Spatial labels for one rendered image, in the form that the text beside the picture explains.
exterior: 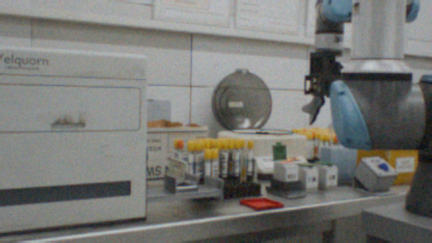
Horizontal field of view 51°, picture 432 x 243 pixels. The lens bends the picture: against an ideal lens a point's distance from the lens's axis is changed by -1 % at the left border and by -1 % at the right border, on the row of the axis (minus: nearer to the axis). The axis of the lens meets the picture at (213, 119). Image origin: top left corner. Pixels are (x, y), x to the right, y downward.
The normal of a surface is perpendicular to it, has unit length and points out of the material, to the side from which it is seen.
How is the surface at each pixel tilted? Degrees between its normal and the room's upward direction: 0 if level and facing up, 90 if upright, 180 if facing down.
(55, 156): 90
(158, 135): 95
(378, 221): 90
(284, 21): 94
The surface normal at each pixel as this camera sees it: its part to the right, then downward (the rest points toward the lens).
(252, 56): 0.50, 0.06
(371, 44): -0.52, 0.08
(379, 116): -0.06, 0.10
